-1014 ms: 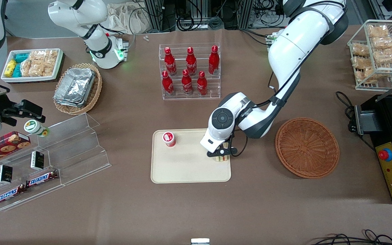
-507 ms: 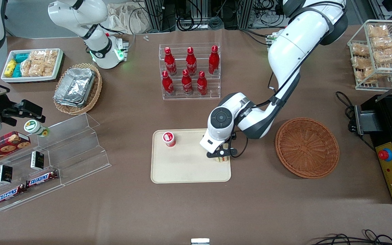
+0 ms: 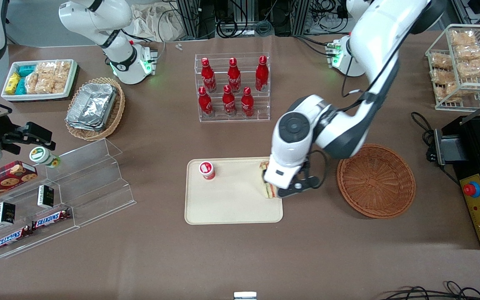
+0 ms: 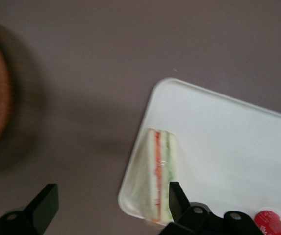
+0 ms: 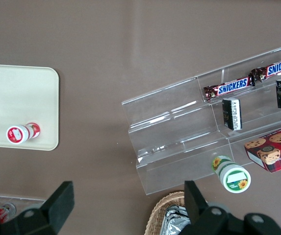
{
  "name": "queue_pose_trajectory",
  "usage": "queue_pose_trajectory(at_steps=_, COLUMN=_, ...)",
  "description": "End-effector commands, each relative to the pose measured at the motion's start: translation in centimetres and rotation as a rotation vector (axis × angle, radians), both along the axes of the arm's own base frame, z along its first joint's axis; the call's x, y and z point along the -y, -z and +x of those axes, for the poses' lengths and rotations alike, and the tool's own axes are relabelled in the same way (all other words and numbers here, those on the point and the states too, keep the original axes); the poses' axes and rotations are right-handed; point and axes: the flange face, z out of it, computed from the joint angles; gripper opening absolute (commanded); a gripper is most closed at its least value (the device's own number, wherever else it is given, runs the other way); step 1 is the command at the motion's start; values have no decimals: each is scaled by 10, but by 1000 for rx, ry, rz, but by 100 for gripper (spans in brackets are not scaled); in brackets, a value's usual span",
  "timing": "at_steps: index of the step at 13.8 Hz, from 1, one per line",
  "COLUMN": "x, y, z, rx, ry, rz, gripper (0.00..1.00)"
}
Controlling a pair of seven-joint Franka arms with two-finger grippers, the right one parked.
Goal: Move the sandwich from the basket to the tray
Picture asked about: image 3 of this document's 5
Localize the vegetable sandwich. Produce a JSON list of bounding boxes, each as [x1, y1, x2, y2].
[[259, 162, 279, 200]]

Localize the cream plastic tray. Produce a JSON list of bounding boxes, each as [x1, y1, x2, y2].
[[185, 157, 284, 225]]

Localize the light wicker basket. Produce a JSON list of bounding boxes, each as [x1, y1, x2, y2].
[[65, 77, 125, 142]]

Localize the round brown wicker basket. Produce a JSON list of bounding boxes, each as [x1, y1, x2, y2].
[[337, 144, 416, 219]]

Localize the green white lidded cup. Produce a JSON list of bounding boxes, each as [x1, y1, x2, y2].
[[29, 146, 62, 169]]

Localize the yellow snack packet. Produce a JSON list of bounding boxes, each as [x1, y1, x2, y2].
[[5, 72, 21, 95]]

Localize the clear bag rice crackers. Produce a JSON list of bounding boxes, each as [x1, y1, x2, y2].
[[25, 73, 41, 95], [457, 58, 480, 78], [450, 30, 477, 46], [36, 62, 58, 95], [430, 53, 454, 70], [54, 61, 72, 94], [431, 69, 458, 85], [455, 43, 480, 61], [444, 81, 474, 103]]

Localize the small black snack box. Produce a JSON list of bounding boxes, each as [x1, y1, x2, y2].
[[37, 184, 55, 209], [0, 201, 17, 227]]

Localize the red plaid cookie box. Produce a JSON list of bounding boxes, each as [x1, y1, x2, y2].
[[0, 160, 39, 208]]

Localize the stacked aluminium foil trays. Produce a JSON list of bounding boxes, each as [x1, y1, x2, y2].
[[65, 83, 118, 132]]

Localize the clear acrylic step shelf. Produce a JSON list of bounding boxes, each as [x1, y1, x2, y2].
[[0, 138, 137, 260]]

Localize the white snack bin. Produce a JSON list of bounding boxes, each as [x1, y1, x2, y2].
[[1, 59, 78, 102]]

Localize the Snickers chocolate bar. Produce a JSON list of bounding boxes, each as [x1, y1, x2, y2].
[[31, 208, 73, 231], [0, 226, 33, 253]]

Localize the clear acrylic bottle rack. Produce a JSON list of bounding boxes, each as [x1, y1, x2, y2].
[[194, 52, 271, 123]]

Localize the red cup white lid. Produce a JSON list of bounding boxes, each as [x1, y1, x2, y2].
[[199, 161, 216, 181]]

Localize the red cola bottle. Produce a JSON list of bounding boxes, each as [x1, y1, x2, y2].
[[198, 86, 214, 118], [227, 57, 241, 92], [222, 85, 237, 117], [201, 57, 217, 93], [241, 87, 255, 118], [255, 55, 269, 92]]

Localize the white cloth bag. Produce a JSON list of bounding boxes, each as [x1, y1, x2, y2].
[[131, 2, 183, 43]]

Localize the black appliance housing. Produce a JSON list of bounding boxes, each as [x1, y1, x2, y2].
[[440, 115, 480, 250]]

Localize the dark left wrist camera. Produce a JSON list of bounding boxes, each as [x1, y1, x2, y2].
[[277, 175, 320, 199]]

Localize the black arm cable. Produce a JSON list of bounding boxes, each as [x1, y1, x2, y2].
[[307, 40, 403, 188]]

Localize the grey cable coil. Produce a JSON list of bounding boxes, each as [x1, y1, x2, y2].
[[256, 20, 275, 36]]

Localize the black power cable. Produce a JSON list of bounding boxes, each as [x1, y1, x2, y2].
[[410, 111, 461, 186]]

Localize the black cable coil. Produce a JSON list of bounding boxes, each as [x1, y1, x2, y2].
[[217, 16, 251, 38]]

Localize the grey metal bracket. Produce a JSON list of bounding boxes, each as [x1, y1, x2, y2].
[[433, 128, 460, 166]]

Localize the black floor cables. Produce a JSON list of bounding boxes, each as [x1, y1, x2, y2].
[[380, 281, 480, 300]]

